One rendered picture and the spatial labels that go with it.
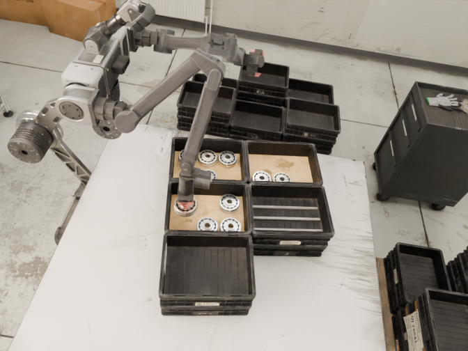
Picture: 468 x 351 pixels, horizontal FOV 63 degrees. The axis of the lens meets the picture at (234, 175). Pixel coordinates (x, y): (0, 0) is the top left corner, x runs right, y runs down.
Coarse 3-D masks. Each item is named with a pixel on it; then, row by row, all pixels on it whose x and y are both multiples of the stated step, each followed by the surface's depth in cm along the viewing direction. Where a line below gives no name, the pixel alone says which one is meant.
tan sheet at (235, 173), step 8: (176, 152) 217; (200, 152) 218; (176, 160) 213; (176, 168) 209; (200, 168) 211; (208, 168) 212; (216, 168) 212; (224, 168) 213; (232, 168) 214; (240, 168) 214; (176, 176) 206; (224, 176) 209; (232, 176) 210; (240, 176) 210
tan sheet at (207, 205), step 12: (204, 204) 196; (216, 204) 197; (240, 204) 199; (192, 216) 191; (204, 216) 192; (216, 216) 193; (228, 216) 194; (240, 216) 194; (180, 228) 186; (192, 228) 187
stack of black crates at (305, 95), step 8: (296, 80) 329; (304, 80) 329; (288, 88) 336; (296, 88) 335; (304, 88) 334; (312, 88) 333; (320, 88) 332; (328, 88) 331; (288, 96) 330; (296, 96) 331; (304, 96) 332; (312, 96) 333; (320, 96) 334; (328, 96) 334
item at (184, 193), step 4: (180, 188) 158; (184, 188) 156; (188, 188) 157; (192, 188) 160; (180, 192) 160; (184, 192) 159; (188, 192) 159; (192, 192) 162; (180, 196) 160; (184, 196) 160; (188, 196) 160; (192, 196) 160; (180, 200) 159; (184, 200) 159; (188, 200) 159; (192, 200) 159
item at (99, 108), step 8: (96, 88) 142; (96, 96) 140; (88, 104) 137; (96, 104) 140; (104, 104) 141; (112, 104) 141; (96, 112) 140; (104, 112) 141; (112, 112) 140; (96, 120) 144
